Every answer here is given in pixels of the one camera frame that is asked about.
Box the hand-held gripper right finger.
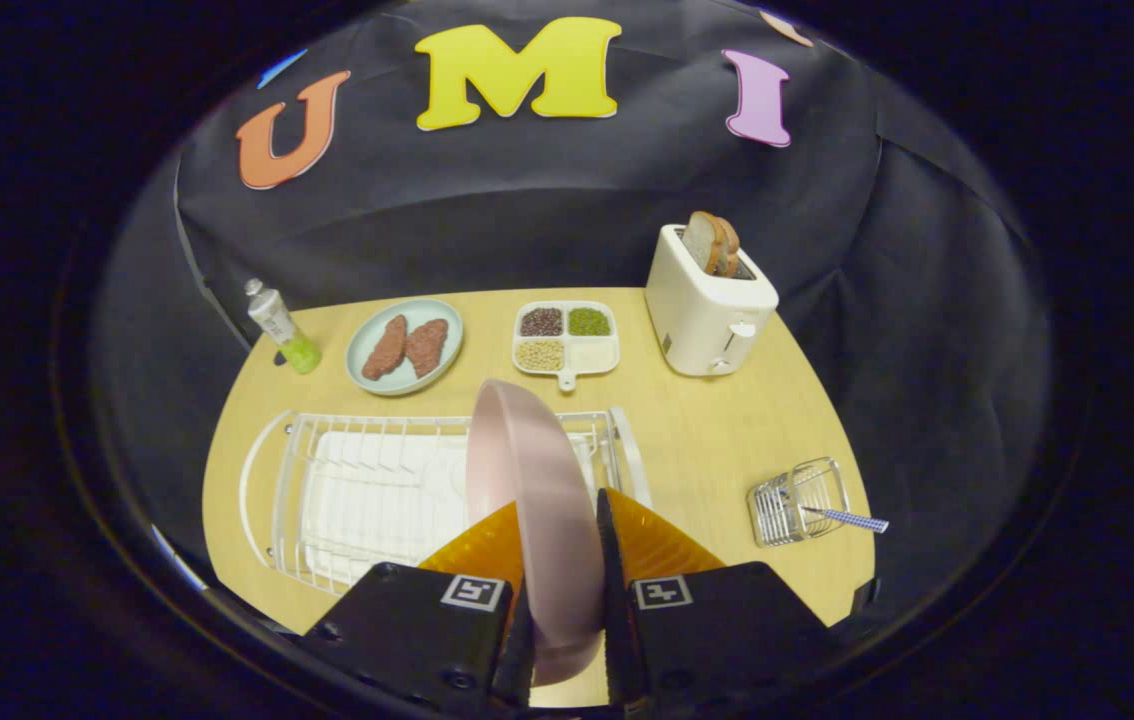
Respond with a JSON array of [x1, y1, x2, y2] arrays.
[[595, 487, 838, 719]]

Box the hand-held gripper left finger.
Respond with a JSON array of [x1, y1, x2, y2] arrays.
[[302, 500, 536, 716]]

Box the silver wire basket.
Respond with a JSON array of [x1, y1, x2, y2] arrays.
[[747, 457, 853, 548]]

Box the white wire dish rack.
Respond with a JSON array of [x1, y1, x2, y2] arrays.
[[239, 405, 653, 598]]

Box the pink plate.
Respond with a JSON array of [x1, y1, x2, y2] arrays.
[[465, 378, 606, 688]]

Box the white spoon with checkered handle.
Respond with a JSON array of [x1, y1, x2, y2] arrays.
[[802, 506, 890, 534]]

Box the pale green plate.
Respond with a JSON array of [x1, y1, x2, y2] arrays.
[[345, 298, 465, 397]]

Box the white divided tray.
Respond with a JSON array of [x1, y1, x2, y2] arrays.
[[512, 301, 621, 392]]

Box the brown meat patty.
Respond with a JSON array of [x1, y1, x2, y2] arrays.
[[405, 318, 450, 378], [362, 314, 410, 381]]

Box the white toaster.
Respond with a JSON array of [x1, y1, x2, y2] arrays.
[[644, 224, 780, 378]]

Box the clear bottle with green liquid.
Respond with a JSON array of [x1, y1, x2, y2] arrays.
[[245, 278, 323, 376]]

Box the black backdrop cloth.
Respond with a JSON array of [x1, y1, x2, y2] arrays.
[[92, 0, 1053, 641]]

